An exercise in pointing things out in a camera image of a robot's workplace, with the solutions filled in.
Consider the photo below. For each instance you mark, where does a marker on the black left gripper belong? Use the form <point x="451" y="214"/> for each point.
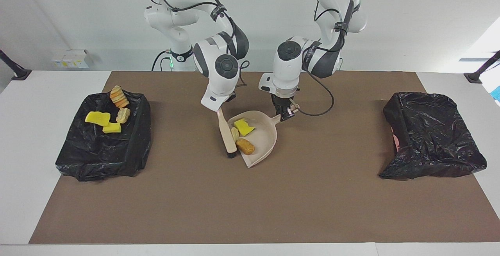
<point x="282" y="101"/>

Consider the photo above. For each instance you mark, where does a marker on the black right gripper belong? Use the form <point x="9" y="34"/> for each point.
<point x="231" y="98"/>

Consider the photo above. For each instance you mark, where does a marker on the yellow notched sponge piece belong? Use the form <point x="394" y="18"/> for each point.
<point x="244" y="128"/>

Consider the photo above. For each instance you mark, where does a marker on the beige plastic dustpan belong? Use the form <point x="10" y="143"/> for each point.
<point x="265" y="138"/>

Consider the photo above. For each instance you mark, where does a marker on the pale yellow sponge piece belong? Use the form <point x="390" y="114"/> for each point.
<point x="234" y="133"/>

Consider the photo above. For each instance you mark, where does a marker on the beige brush black bristles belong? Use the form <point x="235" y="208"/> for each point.
<point x="227" y="135"/>

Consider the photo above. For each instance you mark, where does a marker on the brown bread roll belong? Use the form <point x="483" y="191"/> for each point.
<point x="245" y="146"/>

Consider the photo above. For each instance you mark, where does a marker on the pale beige sponge piece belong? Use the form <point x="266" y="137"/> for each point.
<point x="123" y="115"/>

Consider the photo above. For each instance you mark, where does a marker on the orange striped bread piece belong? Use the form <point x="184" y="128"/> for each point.
<point x="119" y="96"/>

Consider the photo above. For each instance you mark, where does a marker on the small green yellow sponge piece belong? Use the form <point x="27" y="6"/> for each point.
<point x="112" y="128"/>

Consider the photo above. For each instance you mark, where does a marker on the large green yellow sponge piece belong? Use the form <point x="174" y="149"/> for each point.
<point x="97" y="118"/>

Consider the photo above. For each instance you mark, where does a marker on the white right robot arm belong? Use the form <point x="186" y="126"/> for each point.
<point x="218" y="76"/>

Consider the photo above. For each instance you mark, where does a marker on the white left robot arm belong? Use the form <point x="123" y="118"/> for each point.
<point x="287" y="68"/>

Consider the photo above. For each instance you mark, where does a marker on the black bag lined trash bin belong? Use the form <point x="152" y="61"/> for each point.
<point x="101" y="154"/>

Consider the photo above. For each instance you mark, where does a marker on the black bagged pink trash bin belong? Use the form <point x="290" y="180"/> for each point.
<point x="433" y="135"/>

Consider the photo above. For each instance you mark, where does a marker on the brown table mat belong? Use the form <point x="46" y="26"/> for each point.
<point x="250" y="217"/>

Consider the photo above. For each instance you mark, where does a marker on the black stand leg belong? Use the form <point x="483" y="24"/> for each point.
<point x="478" y="74"/>
<point x="17" y="72"/>

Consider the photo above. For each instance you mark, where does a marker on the blue object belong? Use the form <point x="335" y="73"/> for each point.
<point x="497" y="93"/>

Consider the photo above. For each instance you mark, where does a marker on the white wall outlet box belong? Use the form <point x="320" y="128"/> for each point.
<point x="70" y="58"/>

